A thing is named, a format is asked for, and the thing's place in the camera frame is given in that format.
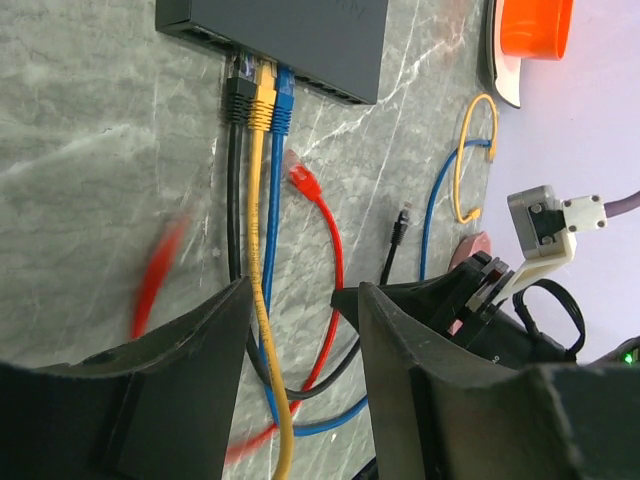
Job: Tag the black network switch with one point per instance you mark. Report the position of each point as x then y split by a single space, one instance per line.
332 46

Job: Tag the orange plastic cup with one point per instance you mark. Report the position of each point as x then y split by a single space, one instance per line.
535 29

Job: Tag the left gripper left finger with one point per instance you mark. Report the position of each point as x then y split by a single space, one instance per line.
159 407

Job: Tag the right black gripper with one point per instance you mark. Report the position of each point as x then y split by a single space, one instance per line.
456 319

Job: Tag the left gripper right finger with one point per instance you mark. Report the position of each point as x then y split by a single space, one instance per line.
440 412

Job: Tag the white square plate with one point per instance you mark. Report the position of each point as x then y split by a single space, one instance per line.
501 73

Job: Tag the pink dotted plate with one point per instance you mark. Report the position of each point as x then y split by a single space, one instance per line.
470 245

